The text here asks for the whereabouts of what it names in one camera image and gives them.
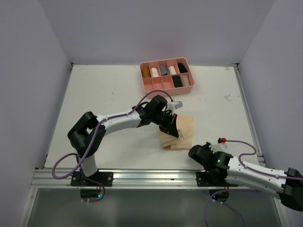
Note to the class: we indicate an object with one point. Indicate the brown rolled underwear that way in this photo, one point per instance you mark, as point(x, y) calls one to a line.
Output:
point(146, 73)

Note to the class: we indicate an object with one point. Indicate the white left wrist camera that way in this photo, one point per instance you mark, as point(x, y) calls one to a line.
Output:
point(174, 105)

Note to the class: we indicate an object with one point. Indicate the grey rolled underwear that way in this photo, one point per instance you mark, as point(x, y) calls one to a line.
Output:
point(163, 70)

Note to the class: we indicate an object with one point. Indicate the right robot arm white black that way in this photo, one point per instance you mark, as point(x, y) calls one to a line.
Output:
point(287, 186)

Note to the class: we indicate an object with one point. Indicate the black rolled underwear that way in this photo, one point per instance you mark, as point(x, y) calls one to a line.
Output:
point(182, 68)

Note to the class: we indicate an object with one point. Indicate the pink divided organizer tray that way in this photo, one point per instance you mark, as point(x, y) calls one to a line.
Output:
point(163, 85)

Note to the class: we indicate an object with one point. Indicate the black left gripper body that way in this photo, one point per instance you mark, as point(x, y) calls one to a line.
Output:
point(163, 120)

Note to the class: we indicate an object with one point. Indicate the black underwear orange trim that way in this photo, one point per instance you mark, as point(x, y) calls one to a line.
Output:
point(177, 81)

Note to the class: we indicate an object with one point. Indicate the pink underwear cream waistband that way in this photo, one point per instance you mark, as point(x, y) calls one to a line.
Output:
point(185, 80)

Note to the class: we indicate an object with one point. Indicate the right wrist camera red cap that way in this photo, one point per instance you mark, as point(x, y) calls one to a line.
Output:
point(219, 146)

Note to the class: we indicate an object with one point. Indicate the beige underwear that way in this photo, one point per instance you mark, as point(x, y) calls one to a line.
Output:
point(184, 141)

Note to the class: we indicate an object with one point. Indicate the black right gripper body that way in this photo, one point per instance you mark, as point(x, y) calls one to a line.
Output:
point(207, 147)

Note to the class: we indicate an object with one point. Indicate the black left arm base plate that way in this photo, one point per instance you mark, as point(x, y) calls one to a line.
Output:
point(104, 178)

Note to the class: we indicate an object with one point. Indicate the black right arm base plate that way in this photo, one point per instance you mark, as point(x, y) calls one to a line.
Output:
point(204, 179)

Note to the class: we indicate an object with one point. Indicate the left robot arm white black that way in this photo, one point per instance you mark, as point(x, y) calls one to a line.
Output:
point(87, 134)

